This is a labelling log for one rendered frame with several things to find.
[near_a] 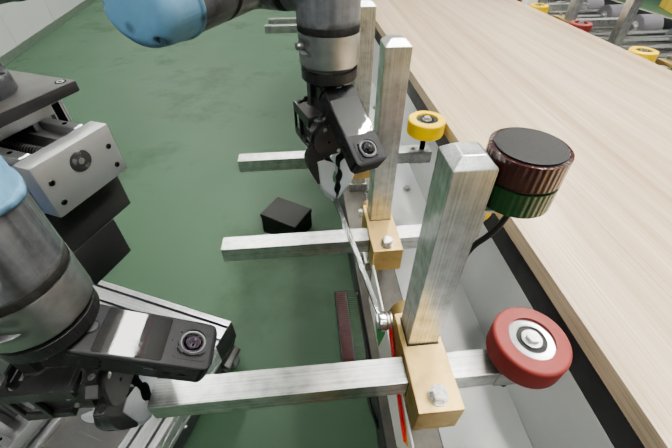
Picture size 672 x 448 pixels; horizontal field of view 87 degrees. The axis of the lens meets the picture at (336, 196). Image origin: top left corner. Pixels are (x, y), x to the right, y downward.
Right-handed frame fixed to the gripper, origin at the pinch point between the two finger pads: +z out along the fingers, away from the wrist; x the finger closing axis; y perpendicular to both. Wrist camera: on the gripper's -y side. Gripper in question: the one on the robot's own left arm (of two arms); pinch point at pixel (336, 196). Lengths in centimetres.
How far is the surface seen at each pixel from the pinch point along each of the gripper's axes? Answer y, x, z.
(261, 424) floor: 7, 23, 91
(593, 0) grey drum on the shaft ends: 98, -202, 6
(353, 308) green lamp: -7.6, 0.1, 20.8
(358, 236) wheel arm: -2.2, -3.3, 8.6
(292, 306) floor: 43, -1, 91
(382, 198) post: -1.1, -8.2, 2.6
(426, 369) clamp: -27.2, 1.8, 3.9
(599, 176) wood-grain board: -13.9, -44.2, 0.8
